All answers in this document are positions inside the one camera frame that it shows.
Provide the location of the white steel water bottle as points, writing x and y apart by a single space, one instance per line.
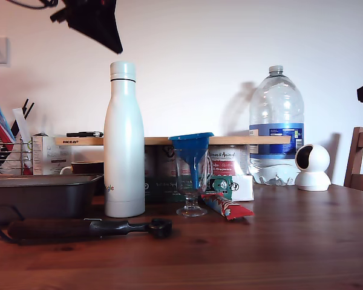
124 136

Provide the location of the large clear plastic water bottle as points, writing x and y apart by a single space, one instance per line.
276 105

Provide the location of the brown wooden chair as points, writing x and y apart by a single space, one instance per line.
358 157

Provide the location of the black stick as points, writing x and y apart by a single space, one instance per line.
30 108
25 105

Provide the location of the black pen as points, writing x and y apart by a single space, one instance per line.
83 134

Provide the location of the white flat strip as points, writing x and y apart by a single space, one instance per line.
21 125

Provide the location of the light wooden board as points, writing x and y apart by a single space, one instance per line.
245 140

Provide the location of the blue book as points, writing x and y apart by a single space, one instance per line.
1 119

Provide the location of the white printed carton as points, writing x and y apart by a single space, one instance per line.
46 157

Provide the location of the blue plastic funnel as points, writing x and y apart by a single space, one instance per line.
190 147

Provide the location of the green and white carton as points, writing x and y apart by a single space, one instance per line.
243 188

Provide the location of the tin can with red label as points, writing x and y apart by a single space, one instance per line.
227 163

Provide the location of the dark green box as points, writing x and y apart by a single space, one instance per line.
162 190

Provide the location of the black baking pan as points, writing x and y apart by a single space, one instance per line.
39 193

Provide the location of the red patterned snack wrapper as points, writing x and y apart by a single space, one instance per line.
230 210

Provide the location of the clear footed glass cup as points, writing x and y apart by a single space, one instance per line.
191 209

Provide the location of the white round security camera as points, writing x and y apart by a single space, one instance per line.
317 159

